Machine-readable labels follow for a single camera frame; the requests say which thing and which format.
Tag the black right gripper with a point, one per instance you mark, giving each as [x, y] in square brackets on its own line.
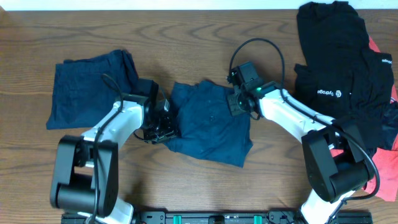
[235, 111]

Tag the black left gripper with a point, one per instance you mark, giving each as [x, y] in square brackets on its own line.
[171, 131]

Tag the dark blue shorts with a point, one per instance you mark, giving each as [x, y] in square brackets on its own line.
[208, 131]
[80, 97]

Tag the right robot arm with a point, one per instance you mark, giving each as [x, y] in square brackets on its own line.
[335, 161]

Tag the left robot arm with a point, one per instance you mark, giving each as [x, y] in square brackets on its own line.
[85, 179]

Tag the folded dark blue shorts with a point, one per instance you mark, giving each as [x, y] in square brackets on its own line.
[80, 97]

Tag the black printed t-shirt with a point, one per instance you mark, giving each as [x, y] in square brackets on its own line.
[342, 75]

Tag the black shiny garment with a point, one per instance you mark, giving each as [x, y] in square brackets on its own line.
[382, 133]

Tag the red garment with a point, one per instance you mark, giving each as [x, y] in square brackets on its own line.
[385, 157]

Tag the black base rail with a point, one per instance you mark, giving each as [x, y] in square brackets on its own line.
[217, 217]

